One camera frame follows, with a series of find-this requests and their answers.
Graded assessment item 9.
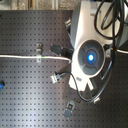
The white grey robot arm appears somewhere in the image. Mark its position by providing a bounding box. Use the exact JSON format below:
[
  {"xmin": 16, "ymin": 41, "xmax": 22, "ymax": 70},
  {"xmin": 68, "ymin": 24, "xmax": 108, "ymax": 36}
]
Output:
[{"xmin": 51, "ymin": 0, "xmax": 128, "ymax": 103}]

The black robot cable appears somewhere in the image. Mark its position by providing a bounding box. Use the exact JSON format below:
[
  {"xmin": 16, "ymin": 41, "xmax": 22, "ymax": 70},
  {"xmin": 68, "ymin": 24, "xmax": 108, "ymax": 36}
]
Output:
[{"xmin": 54, "ymin": 0, "xmax": 128, "ymax": 104}]

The black perforated breadboard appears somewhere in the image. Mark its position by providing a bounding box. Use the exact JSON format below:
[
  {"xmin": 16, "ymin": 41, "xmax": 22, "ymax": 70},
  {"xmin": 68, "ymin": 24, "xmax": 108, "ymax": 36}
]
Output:
[{"xmin": 0, "ymin": 11, "xmax": 128, "ymax": 128}]

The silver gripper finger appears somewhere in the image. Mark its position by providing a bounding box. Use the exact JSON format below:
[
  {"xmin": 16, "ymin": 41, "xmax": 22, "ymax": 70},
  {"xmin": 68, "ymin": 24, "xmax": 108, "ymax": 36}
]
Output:
[{"xmin": 50, "ymin": 72, "xmax": 69, "ymax": 84}]

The metal cable clip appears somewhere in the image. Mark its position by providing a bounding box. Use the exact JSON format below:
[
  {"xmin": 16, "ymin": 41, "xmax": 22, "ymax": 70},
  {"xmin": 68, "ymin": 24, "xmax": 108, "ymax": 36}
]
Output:
[{"xmin": 36, "ymin": 42, "xmax": 43, "ymax": 63}]

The black bracket on board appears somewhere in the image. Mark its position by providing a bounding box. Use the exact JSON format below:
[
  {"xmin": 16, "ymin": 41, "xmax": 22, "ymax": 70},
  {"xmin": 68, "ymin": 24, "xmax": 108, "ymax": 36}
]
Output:
[{"xmin": 63, "ymin": 101, "xmax": 75, "ymax": 119}]

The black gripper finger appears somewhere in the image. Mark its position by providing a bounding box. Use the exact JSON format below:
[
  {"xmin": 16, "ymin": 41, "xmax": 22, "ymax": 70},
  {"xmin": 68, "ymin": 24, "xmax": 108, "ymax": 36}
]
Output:
[{"xmin": 50, "ymin": 44, "xmax": 73, "ymax": 57}]

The white cable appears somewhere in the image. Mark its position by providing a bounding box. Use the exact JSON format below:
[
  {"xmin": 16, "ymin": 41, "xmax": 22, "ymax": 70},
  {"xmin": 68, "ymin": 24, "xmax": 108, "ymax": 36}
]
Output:
[{"xmin": 0, "ymin": 54, "xmax": 73, "ymax": 63}]

